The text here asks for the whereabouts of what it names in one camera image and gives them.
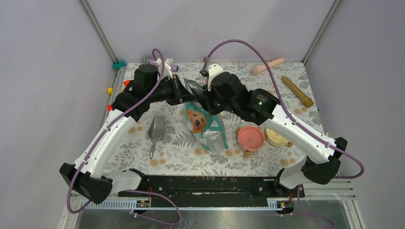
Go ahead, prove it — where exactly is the pink toy stick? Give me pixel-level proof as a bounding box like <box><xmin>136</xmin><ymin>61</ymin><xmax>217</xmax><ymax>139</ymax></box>
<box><xmin>250</xmin><ymin>57</ymin><xmax>286</xmax><ymax>76</ymax></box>

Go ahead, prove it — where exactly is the brown wooden rolling pin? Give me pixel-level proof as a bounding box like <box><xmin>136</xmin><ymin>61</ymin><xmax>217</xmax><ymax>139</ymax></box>
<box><xmin>281</xmin><ymin>76</ymin><xmax>314</xmax><ymax>108</ymax></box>

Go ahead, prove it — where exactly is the teal clip in corner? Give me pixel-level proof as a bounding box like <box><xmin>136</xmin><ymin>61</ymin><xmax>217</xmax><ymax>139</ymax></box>
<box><xmin>112</xmin><ymin>60</ymin><xmax>126</xmax><ymax>70</ymax></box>

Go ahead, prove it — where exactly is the purple glitter microphone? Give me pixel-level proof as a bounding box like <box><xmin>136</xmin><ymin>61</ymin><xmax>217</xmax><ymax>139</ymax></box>
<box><xmin>141</xmin><ymin>56</ymin><xmax>179</xmax><ymax>73</ymax></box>

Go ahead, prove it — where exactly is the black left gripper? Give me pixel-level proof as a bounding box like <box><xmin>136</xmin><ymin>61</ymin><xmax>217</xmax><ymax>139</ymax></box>
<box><xmin>148</xmin><ymin>73</ymin><xmax>196</xmax><ymax>105</ymax></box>

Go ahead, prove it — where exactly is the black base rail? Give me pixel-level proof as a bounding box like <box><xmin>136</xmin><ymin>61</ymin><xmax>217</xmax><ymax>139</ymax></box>
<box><xmin>118</xmin><ymin>175</ymin><xmax>305</xmax><ymax>208</ymax></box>

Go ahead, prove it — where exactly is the floral table mat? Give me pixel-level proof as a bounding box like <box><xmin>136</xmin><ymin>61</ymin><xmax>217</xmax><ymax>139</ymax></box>
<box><xmin>105</xmin><ymin>62</ymin><xmax>323</xmax><ymax>177</ymax></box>

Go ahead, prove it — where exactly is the grey plastic scoop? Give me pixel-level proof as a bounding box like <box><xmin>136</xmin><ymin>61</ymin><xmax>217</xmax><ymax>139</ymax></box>
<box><xmin>148</xmin><ymin>115</ymin><xmax>165</xmax><ymax>159</ymax></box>

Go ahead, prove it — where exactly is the pink pet bowl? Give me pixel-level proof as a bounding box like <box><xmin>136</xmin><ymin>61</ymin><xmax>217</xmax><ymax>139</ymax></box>
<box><xmin>236</xmin><ymin>126</ymin><xmax>266</xmax><ymax>153</ymax></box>

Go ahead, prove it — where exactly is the yellow pet bowl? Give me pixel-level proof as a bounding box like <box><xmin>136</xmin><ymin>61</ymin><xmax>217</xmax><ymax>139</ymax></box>
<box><xmin>264</xmin><ymin>128</ymin><xmax>293</xmax><ymax>147</ymax></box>

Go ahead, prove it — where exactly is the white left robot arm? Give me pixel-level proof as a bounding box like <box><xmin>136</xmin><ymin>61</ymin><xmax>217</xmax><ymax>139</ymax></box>
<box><xmin>59</xmin><ymin>64</ymin><xmax>195</xmax><ymax>204</ymax></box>

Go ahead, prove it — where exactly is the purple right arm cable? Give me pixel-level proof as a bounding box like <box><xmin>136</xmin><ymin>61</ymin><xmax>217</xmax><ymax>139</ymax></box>
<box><xmin>202</xmin><ymin>39</ymin><xmax>365</xmax><ymax>228</ymax></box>

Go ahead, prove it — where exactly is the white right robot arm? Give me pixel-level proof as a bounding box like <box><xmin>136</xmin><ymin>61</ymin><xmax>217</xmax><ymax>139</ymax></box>
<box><xmin>201</xmin><ymin>71</ymin><xmax>346</xmax><ymax>197</ymax></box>

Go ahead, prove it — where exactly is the green dog food bag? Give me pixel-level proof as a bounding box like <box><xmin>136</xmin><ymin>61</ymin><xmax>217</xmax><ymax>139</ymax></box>
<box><xmin>182</xmin><ymin>77</ymin><xmax>229</xmax><ymax>156</ymax></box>

